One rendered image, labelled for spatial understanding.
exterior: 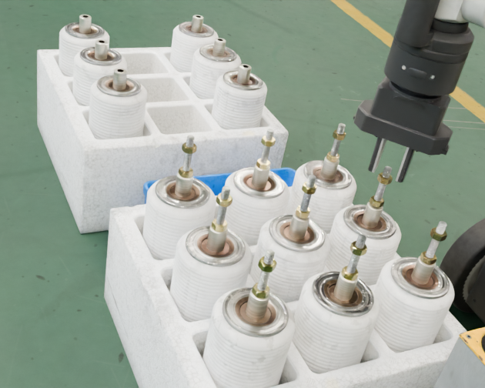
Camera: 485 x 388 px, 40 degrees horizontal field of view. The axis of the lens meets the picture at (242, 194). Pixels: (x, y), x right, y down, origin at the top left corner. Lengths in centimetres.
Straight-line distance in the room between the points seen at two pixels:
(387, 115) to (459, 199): 77
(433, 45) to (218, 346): 41
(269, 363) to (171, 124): 67
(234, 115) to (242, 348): 60
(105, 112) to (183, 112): 21
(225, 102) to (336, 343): 58
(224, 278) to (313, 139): 88
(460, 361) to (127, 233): 47
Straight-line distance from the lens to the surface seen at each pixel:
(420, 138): 85
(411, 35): 77
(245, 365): 76
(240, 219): 96
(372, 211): 94
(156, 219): 91
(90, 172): 116
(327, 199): 100
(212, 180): 122
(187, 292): 84
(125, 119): 116
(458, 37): 81
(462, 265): 117
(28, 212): 129
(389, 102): 85
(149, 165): 119
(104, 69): 124
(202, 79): 134
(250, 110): 125
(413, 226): 145
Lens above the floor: 78
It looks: 34 degrees down
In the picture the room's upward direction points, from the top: 12 degrees clockwise
